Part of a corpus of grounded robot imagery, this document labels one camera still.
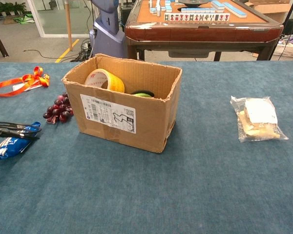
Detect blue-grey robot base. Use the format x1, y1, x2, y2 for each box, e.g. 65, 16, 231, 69
89, 0, 128, 59

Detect green object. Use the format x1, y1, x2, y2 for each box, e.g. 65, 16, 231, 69
130, 90, 155, 98

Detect brown cardboard box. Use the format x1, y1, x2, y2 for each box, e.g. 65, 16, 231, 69
61, 53, 183, 154

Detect blue cookie snack pack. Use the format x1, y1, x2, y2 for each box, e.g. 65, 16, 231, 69
0, 121, 42, 160

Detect white badge card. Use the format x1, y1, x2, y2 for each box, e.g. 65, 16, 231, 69
12, 82, 43, 92

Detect purple grape bunch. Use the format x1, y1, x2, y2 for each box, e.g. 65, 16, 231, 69
42, 92, 74, 124

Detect green potted plants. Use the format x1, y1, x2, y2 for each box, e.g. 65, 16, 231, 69
0, 1, 27, 18

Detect yellow tape roll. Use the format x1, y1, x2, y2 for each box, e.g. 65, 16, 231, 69
84, 68, 126, 94

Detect wooden pole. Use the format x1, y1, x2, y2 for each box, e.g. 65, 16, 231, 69
64, 0, 73, 51

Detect blue table mat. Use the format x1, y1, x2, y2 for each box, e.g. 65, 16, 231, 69
0, 60, 293, 234

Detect blue-backed mahjong tile stack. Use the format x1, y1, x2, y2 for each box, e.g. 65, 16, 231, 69
148, 0, 173, 17

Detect brown mahjong table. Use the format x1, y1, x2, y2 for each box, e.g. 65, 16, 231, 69
124, 0, 284, 61

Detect face-up mahjong tile row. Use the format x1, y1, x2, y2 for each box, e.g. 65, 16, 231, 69
164, 12, 231, 22

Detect blue-backed mahjong tile row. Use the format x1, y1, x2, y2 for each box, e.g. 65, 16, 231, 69
223, 1, 248, 18
211, 0, 226, 10
181, 7, 216, 14

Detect clear bag of biscuits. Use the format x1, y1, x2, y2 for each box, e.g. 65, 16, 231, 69
230, 95, 289, 143

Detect white plastic basket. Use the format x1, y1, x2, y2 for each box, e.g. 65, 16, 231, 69
273, 40, 293, 59

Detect black tripod stand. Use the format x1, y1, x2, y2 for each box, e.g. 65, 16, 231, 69
278, 0, 293, 61

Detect orange lanyard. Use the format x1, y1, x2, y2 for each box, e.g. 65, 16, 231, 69
0, 66, 50, 98

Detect black floor cable bundle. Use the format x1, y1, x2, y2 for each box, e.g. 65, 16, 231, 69
70, 40, 94, 62

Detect white glass partition frame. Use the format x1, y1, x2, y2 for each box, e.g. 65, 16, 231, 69
26, 0, 93, 39

